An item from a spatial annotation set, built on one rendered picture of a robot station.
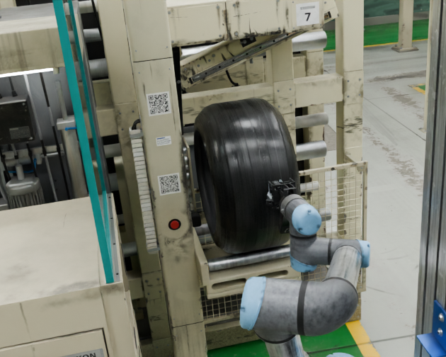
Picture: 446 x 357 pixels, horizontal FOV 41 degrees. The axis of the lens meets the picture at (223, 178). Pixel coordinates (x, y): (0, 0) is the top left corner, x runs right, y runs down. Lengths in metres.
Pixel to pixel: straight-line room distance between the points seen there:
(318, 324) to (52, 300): 0.63
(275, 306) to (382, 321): 2.15
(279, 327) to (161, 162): 0.92
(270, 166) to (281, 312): 0.77
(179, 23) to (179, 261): 0.86
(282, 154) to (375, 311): 1.69
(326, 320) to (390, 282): 2.44
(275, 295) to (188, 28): 1.21
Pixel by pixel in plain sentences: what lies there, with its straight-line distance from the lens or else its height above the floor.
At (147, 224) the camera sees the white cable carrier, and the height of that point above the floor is 1.08.
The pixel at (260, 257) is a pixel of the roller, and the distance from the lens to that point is 2.19.
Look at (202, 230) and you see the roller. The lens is 2.40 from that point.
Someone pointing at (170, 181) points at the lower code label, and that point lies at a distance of 2.07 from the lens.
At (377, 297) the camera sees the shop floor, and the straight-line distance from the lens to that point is 3.57.
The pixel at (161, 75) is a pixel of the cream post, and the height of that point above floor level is 1.60.
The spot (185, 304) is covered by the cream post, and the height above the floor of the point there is 0.71.
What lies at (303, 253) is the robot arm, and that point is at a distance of 1.66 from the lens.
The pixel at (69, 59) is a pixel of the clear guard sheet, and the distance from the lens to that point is 1.27.
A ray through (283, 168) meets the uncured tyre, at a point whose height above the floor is 1.28.
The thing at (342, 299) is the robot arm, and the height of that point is 1.29.
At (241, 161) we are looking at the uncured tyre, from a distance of 1.93.
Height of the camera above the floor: 2.04
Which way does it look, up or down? 23 degrees down
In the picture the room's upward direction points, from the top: 5 degrees counter-clockwise
